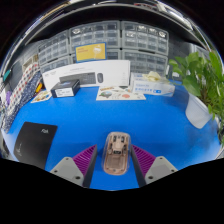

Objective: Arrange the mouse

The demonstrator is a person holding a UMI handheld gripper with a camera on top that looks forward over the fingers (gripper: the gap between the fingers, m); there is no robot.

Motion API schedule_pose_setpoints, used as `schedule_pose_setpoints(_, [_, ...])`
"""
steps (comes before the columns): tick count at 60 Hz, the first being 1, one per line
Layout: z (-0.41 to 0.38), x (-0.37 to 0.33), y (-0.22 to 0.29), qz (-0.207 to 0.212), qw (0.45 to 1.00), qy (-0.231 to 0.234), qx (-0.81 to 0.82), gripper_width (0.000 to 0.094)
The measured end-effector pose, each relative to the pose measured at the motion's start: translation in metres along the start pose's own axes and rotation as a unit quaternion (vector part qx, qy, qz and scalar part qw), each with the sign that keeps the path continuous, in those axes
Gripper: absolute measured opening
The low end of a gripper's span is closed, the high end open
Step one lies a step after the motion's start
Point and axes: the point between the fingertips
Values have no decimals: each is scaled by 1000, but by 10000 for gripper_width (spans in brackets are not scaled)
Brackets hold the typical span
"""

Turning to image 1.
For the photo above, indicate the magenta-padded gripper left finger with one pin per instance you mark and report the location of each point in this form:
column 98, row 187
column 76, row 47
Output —
column 66, row 168

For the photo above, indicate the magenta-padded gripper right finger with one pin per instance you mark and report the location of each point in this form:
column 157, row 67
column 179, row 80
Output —
column 160, row 166

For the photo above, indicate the transparent pink computer mouse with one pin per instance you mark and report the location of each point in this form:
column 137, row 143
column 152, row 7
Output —
column 116, row 156

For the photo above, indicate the black mouse pad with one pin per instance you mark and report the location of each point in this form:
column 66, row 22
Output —
column 33, row 143

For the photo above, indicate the colourful picture card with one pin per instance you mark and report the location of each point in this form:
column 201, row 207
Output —
column 120, row 93
column 41, row 96

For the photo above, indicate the small black box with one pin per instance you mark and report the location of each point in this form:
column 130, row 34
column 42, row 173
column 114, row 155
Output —
column 65, row 89

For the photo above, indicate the white blue tissue box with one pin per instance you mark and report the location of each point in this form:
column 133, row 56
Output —
column 150, row 87

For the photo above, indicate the small yellow object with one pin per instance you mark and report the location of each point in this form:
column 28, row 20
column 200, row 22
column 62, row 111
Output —
column 39, row 87

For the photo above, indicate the small purple object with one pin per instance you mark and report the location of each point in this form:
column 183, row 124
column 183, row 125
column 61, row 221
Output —
column 8, row 97

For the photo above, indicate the red blue checked white cloth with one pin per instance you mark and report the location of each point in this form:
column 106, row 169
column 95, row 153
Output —
column 23, row 86

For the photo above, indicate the green potted plant white pot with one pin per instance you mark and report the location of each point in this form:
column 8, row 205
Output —
column 200, row 76

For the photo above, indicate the long white keyboard box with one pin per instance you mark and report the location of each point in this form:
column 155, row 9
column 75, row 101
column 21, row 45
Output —
column 113, row 68

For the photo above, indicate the white wicker basket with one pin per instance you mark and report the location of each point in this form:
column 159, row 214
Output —
column 30, row 62

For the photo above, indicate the yellow sign card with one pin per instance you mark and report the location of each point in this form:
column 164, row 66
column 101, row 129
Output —
column 90, row 52

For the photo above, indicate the teal wall-mounted holder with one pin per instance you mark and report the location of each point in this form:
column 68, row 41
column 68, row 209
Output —
column 7, row 75

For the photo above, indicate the dark wall shelf unit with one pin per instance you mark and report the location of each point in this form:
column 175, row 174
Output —
column 100, row 13

